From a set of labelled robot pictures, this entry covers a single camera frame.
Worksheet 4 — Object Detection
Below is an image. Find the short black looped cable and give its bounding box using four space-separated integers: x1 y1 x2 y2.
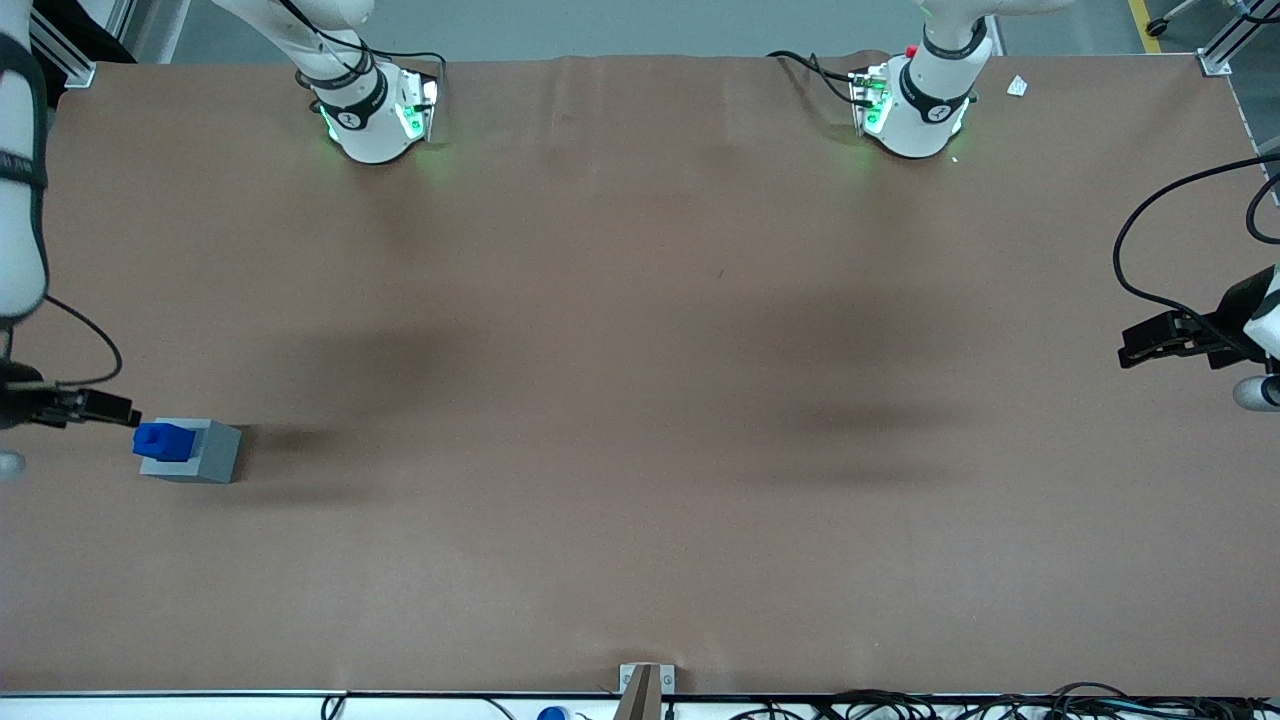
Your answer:
1246 172 1280 246

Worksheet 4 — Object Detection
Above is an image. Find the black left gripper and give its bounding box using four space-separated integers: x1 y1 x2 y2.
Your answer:
1118 265 1280 371

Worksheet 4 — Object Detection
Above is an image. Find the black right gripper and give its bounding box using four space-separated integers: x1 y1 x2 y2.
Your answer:
0 360 141 431

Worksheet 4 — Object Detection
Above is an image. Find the blue plastic part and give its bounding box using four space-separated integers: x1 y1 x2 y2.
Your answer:
133 423 198 464

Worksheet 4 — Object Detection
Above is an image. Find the aluminium frame profile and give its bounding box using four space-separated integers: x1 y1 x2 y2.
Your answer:
1198 0 1280 77
30 0 138 89

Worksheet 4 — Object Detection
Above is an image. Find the black left arm base cable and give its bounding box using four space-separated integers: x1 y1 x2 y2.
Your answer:
767 50 869 107

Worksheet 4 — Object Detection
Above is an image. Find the long black left wrist cable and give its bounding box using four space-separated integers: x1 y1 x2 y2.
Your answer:
1113 153 1280 336

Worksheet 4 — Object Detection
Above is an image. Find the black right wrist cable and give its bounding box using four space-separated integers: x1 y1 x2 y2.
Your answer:
42 294 124 389

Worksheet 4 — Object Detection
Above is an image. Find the black arm base cable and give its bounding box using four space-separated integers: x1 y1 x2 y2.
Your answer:
280 0 448 101
767 50 869 107

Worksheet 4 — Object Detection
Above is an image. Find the black right arm base cable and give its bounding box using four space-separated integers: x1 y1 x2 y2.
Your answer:
280 0 448 101

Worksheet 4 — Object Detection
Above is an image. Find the black tangled cable bundle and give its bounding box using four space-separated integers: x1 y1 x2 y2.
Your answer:
815 683 1280 720

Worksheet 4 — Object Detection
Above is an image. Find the metal bracket with post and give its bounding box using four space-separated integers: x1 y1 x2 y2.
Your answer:
619 663 676 720

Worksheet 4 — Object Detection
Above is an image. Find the gray square base block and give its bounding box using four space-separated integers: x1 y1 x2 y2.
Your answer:
139 418 242 485

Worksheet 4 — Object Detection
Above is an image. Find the white table edge rail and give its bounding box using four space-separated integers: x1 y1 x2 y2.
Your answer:
0 692 1280 720

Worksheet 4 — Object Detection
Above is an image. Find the brown table cover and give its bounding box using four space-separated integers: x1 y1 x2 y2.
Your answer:
0 50 1280 696

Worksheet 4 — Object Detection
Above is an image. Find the black caster wheel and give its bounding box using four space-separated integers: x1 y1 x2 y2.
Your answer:
1146 0 1201 39

